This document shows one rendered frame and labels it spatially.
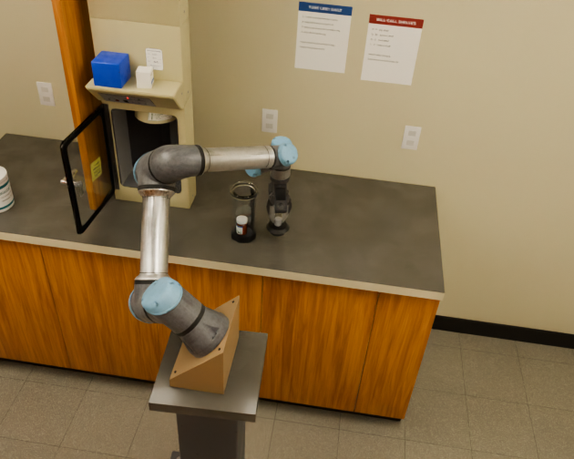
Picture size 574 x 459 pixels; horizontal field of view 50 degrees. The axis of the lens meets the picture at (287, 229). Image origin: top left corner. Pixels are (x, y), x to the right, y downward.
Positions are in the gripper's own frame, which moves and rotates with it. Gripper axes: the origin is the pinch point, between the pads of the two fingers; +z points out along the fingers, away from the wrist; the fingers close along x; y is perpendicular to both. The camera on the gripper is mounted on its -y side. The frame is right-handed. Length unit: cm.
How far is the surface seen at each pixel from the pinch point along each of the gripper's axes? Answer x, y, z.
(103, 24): 61, 28, -67
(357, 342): -32, -25, 45
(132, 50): 51, 26, -59
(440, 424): -79, -30, 102
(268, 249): 4.2, -6.8, 8.3
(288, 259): -2.9, -13.1, 8.2
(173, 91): 38, 13, -49
